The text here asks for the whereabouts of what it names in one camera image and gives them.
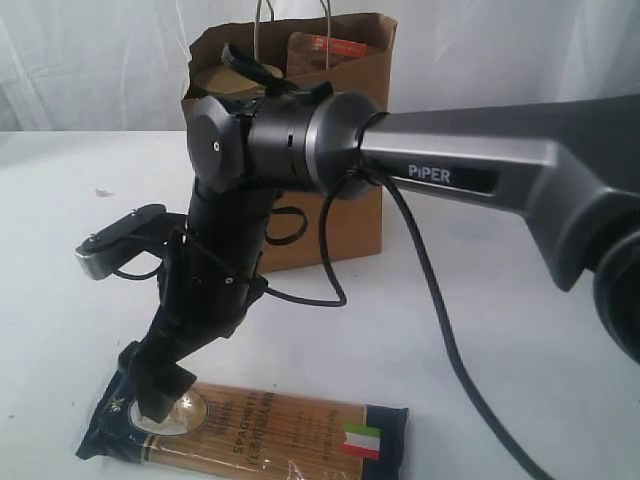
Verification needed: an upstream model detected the small white paper scrap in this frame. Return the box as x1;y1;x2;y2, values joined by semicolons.
94;189;114;198

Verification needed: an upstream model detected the black cable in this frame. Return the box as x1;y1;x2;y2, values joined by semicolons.
219;44;551;480

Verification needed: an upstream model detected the clear jar gold lid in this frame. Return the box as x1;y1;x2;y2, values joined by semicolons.
185;64;265;99

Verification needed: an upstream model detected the brown paper pouch orange label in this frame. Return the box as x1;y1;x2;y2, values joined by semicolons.
286;32;367;77

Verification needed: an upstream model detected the brown paper bag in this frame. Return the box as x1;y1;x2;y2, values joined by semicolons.
181;13;397;274

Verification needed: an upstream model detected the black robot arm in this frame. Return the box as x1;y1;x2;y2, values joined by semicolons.
121;85;639;422

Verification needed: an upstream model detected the spaghetti packet blue orange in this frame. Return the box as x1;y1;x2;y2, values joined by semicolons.
76;373;409;479

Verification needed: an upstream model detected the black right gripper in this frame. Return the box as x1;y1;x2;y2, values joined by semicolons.
118;219;268;423

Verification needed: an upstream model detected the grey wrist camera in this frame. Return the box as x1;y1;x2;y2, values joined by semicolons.
75;204;167;281

